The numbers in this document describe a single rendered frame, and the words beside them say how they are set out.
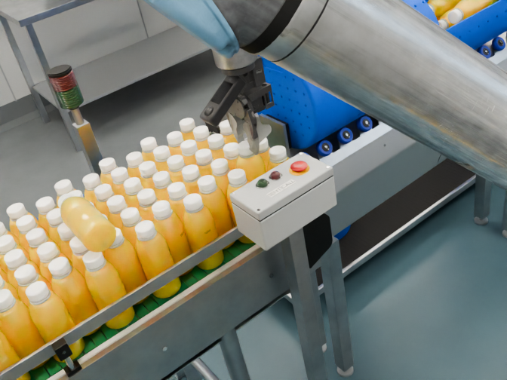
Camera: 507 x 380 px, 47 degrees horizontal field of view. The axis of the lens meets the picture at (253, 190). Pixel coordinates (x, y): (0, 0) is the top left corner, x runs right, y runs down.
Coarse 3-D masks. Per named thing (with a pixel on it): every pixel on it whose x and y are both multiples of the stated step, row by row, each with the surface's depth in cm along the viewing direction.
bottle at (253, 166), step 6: (240, 156) 132; (246, 156) 132; (252, 156) 131; (258, 156) 133; (240, 162) 132; (246, 162) 132; (252, 162) 132; (258, 162) 132; (240, 168) 133; (246, 168) 132; (252, 168) 132; (258, 168) 133; (264, 168) 134; (246, 174) 133; (252, 174) 133; (258, 174) 133; (252, 180) 133
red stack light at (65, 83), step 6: (72, 72) 150; (54, 78) 148; (60, 78) 148; (66, 78) 149; (72, 78) 150; (54, 84) 149; (60, 84) 149; (66, 84) 149; (72, 84) 150; (54, 90) 151; (60, 90) 150; (66, 90) 150
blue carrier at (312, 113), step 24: (408, 0) 157; (504, 0) 170; (456, 24) 161; (480, 24) 167; (504, 24) 176; (264, 72) 150; (288, 72) 141; (288, 96) 146; (312, 96) 139; (288, 120) 151; (312, 120) 143; (336, 120) 147; (312, 144) 150
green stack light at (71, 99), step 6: (72, 90) 151; (78, 90) 153; (60, 96) 151; (66, 96) 151; (72, 96) 151; (78, 96) 153; (60, 102) 152; (66, 102) 152; (72, 102) 152; (78, 102) 153; (66, 108) 153; (72, 108) 153
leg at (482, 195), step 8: (480, 176) 245; (480, 184) 247; (488, 184) 247; (480, 192) 249; (488, 192) 249; (480, 200) 251; (488, 200) 252; (480, 208) 254; (488, 208) 255; (480, 216) 256; (480, 224) 258
